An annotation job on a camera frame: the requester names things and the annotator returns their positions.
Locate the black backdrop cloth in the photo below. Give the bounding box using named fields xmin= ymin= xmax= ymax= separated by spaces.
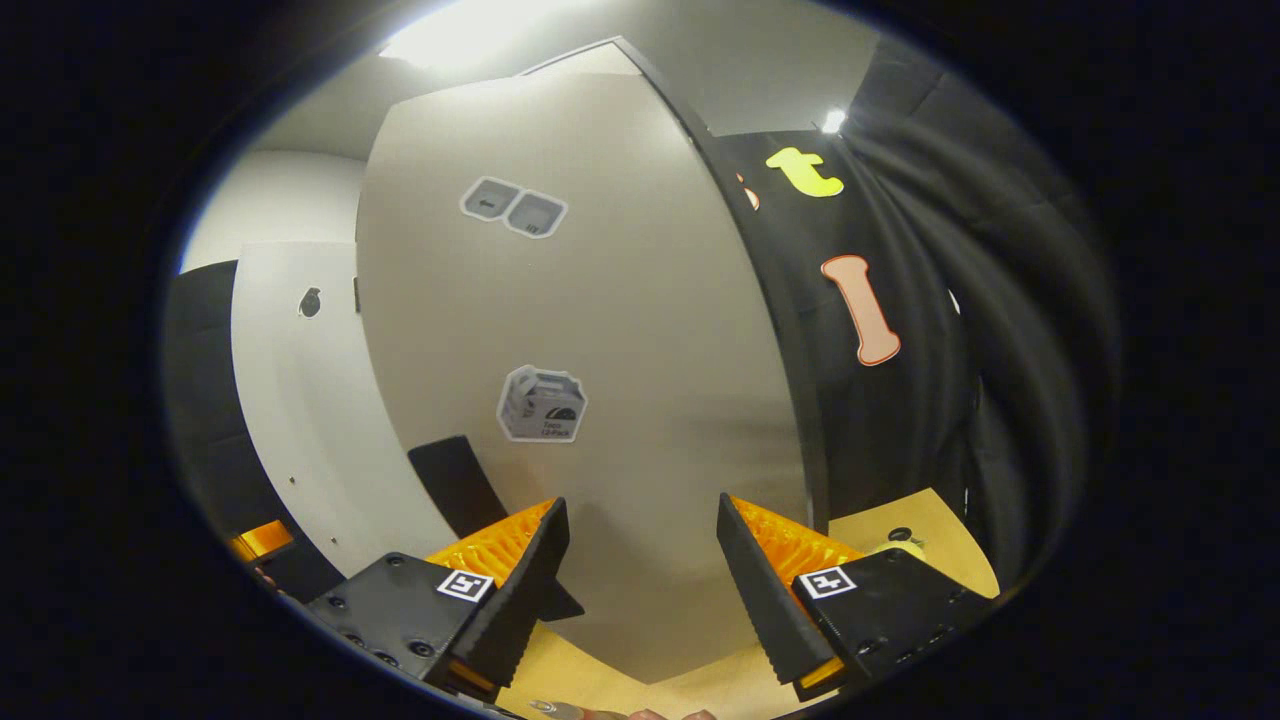
xmin=163 ymin=38 xmax=1123 ymax=603

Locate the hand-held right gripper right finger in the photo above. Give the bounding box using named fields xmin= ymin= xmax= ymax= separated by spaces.
xmin=716 ymin=493 xmax=993 ymax=705

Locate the large ceiling light panel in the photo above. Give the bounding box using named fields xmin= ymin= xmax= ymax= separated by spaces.
xmin=378 ymin=0 xmax=606 ymax=73

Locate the grey wooden cabinet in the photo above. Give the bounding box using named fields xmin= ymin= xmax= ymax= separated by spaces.
xmin=518 ymin=37 xmax=833 ymax=533

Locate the grey cabinet door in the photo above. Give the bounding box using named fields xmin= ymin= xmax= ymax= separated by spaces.
xmin=356 ymin=70 xmax=813 ymax=687
xmin=231 ymin=240 xmax=463 ymax=579

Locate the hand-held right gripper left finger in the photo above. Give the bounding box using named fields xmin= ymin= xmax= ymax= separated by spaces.
xmin=305 ymin=497 xmax=572 ymax=703

